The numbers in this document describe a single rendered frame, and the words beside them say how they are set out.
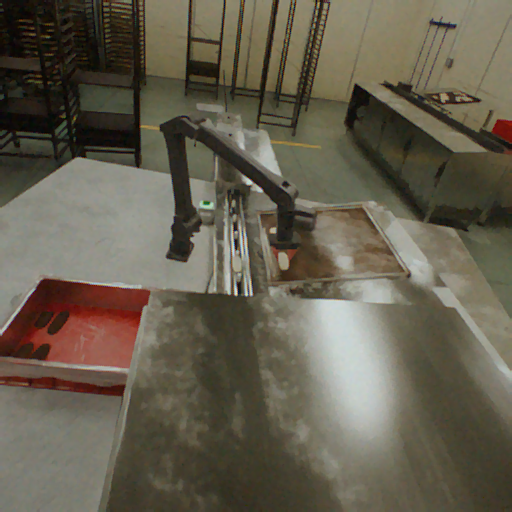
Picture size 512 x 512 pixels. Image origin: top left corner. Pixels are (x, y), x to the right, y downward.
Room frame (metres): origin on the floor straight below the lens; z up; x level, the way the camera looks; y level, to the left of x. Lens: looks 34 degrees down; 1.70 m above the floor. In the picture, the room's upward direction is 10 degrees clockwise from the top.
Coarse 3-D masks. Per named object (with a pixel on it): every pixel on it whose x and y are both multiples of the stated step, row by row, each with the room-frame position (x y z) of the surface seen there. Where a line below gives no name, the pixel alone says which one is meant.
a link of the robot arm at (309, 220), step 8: (280, 200) 1.04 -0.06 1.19; (288, 200) 1.04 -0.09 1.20; (280, 208) 1.04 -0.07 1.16; (288, 208) 1.05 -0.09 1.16; (296, 208) 1.05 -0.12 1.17; (304, 208) 1.06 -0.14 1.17; (312, 208) 1.06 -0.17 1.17; (296, 216) 1.04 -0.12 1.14; (304, 216) 1.03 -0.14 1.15; (312, 216) 1.03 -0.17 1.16; (296, 224) 1.03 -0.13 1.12; (304, 224) 1.02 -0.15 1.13; (312, 224) 1.02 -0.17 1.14
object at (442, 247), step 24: (432, 240) 1.65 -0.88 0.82; (456, 240) 1.69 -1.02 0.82; (432, 264) 1.42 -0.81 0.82; (456, 264) 1.46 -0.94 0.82; (264, 288) 1.06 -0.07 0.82; (456, 288) 1.27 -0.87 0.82; (480, 288) 1.30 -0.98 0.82; (480, 312) 1.14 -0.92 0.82; (504, 312) 1.16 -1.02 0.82; (504, 336) 1.02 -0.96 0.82; (504, 360) 0.90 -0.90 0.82
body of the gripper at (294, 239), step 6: (276, 228) 1.06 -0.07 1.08; (282, 228) 1.04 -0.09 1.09; (288, 228) 1.05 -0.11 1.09; (270, 234) 1.09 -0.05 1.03; (276, 234) 1.06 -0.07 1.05; (282, 234) 1.04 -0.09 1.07; (288, 234) 1.05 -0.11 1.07; (294, 234) 1.10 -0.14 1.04; (270, 240) 1.05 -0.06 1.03; (276, 240) 1.05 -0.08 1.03; (282, 240) 1.05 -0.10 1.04; (288, 240) 1.05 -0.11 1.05; (294, 240) 1.06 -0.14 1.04; (270, 246) 1.04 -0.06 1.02
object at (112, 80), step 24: (72, 24) 3.55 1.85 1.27; (72, 48) 3.55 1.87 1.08; (72, 72) 3.38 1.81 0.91; (96, 72) 3.60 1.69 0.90; (72, 96) 3.25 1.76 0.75; (96, 120) 3.39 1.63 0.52; (120, 120) 3.50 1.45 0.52; (72, 144) 3.09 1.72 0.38; (96, 144) 3.19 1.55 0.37; (120, 144) 3.28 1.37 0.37
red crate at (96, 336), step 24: (72, 312) 0.78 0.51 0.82; (96, 312) 0.80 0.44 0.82; (120, 312) 0.82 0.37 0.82; (24, 336) 0.66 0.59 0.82; (48, 336) 0.68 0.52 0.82; (72, 336) 0.69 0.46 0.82; (96, 336) 0.71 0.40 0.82; (120, 336) 0.72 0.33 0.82; (48, 360) 0.60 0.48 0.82; (72, 360) 0.61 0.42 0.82; (96, 360) 0.63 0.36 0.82; (120, 360) 0.64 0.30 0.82; (0, 384) 0.51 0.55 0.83; (24, 384) 0.52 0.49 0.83; (48, 384) 0.52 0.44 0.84; (72, 384) 0.53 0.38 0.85; (120, 384) 0.54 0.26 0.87
